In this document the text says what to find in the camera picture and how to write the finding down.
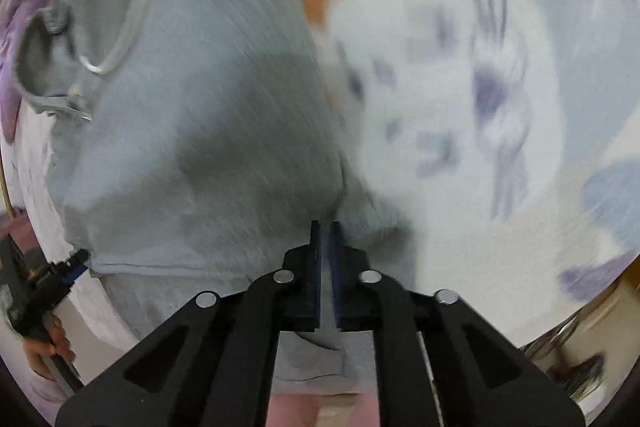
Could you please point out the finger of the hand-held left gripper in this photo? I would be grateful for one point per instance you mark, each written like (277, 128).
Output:
(75, 268)

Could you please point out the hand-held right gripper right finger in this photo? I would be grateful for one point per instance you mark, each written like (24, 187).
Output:
(336, 267)

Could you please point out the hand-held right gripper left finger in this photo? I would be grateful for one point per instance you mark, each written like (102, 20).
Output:
(315, 267)

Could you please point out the grey zip hoodie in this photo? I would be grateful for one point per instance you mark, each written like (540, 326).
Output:
(200, 107)

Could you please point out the person's left forearm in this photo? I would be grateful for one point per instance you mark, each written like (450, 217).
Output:
(42, 389)

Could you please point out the person's left hand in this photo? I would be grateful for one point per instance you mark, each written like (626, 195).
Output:
(60, 342)

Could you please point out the person's pink clothing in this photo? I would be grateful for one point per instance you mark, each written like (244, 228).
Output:
(300, 411)

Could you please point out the white floral bedsheet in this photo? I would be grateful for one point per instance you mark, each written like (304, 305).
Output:
(500, 232)

